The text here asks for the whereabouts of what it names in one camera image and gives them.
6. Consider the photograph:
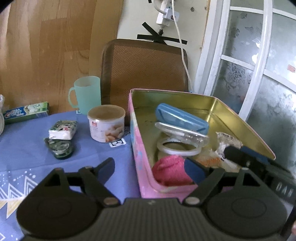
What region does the white window frame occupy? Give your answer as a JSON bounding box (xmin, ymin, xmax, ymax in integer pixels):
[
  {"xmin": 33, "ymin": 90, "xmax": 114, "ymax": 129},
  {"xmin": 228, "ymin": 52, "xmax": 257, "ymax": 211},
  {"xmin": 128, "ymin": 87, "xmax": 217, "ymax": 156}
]
[{"xmin": 193, "ymin": 1, "xmax": 295, "ymax": 120}]

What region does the brown cardboard sheet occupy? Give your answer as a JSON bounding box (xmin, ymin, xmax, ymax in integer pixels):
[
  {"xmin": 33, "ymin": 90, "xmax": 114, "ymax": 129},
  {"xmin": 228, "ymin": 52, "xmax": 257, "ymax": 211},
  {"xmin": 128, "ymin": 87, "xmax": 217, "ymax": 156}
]
[{"xmin": 1, "ymin": 0, "xmax": 123, "ymax": 113}]

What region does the pink soft cloth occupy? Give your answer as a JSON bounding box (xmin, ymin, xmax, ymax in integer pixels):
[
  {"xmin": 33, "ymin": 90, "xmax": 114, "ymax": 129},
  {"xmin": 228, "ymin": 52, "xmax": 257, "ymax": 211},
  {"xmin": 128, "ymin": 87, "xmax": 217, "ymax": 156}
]
[{"xmin": 152, "ymin": 155, "xmax": 193, "ymax": 186}]

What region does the white tissue pack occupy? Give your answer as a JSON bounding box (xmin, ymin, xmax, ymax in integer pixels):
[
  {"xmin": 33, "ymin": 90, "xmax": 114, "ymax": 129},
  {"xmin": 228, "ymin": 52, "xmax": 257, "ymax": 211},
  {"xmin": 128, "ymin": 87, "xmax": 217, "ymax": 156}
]
[{"xmin": 49, "ymin": 120, "xmax": 77, "ymax": 141}]

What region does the white orange soft item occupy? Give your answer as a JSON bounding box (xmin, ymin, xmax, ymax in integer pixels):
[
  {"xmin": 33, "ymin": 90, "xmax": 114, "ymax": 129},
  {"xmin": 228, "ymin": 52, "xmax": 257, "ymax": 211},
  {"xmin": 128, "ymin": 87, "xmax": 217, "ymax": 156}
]
[{"xmin": 196, "ymin": 132, "xmax": 243, "ymax": 173}]

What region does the white wall power adapter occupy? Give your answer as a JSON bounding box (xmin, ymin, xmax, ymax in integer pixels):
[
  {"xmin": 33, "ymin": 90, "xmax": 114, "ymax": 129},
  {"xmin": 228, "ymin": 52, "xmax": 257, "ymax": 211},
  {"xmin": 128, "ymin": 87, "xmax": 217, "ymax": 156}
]
[{"xmin": 152, "ymin": 1, "xmax": 180, "ymax": 28}]

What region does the green toothpaste box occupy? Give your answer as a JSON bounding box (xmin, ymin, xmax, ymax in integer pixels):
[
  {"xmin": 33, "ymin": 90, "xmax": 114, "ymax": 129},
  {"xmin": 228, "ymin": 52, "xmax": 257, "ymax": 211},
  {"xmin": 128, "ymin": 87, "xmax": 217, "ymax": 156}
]
[{"xmin": 3, "ymin": 101, "xmax": 49, "ymax": 125}]

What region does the brown woven tray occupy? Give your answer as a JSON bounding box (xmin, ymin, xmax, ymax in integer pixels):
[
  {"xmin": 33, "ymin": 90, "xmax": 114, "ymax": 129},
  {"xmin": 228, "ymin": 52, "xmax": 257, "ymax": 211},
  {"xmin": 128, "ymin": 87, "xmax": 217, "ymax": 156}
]
[{"xmin": 100, "ymin": 39, "xmax": 189, "ymax": 110}]

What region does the clear tape roll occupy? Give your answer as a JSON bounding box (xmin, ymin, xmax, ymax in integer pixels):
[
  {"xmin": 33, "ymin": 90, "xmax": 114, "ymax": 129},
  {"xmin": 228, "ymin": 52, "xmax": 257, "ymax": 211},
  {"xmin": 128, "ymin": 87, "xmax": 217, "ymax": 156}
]
[{"xmin": 157, "ymin": 138, "xmax": 202, "ymax": 157}]

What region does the pink macaron biscuit tin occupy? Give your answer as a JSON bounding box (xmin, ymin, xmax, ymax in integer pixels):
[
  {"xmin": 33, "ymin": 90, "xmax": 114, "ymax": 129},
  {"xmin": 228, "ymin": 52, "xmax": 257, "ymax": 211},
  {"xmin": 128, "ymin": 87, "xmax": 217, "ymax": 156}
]
[{"xmin": 128, "ymin": 89, "xmax": 276, "ymax": 200}]

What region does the dark green tape dispenser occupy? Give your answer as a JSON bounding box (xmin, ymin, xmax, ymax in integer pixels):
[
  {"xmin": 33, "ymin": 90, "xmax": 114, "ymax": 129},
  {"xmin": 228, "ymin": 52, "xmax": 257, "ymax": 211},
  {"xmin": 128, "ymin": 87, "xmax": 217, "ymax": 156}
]
[{"xmin": 44, "ymin": 138, "xmax": 74, "ymax": 160}]

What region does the blue tablecloth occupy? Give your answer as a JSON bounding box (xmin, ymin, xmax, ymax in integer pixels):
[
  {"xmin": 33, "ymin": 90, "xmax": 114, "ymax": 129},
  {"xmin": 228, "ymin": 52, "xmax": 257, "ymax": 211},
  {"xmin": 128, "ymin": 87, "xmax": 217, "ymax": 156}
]
[{"xmin": 1, "ymin": 111, "xmax": 140, "ymax": 240}]

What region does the white power cable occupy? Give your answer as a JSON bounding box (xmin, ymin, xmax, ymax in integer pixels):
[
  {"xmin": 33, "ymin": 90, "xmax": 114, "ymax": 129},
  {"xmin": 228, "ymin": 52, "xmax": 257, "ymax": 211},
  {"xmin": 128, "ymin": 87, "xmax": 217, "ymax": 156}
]
[{"xmin": 171, "ymin": 0, "xmax": 194, "ymax": 92}]

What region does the clear plastic case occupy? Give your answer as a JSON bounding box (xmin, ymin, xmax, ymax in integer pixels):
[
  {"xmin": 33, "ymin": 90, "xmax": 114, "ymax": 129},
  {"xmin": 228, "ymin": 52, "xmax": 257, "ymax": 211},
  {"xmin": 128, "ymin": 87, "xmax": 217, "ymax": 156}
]
[{"xmin": 154, "ymin": 122, "xmax": 210, "ymax": 147}]

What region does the blue glasses case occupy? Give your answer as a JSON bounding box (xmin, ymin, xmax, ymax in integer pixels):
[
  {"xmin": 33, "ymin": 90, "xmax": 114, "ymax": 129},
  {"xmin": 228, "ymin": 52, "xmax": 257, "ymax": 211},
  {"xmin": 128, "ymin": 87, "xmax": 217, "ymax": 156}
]
[{"xmin": 155, "ymin": 103, "xmax": 209, "ymax": 135}]

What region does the round cookie tub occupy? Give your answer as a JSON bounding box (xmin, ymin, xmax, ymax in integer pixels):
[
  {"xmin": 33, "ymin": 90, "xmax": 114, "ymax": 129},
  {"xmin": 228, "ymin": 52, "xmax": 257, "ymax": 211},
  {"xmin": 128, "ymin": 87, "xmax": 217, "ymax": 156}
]
[{"xmin": 87, "ymin": 104, "xmax": 125, "ymax": 143}]

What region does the mint green plastic mug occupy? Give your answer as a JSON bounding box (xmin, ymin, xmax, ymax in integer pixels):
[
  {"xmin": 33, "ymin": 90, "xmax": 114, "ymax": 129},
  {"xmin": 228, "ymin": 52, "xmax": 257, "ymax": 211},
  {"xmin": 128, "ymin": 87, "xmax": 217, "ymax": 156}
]
[{"xmin": 68, "ymin": 76, "xmax": 101, "ymax": 115}]

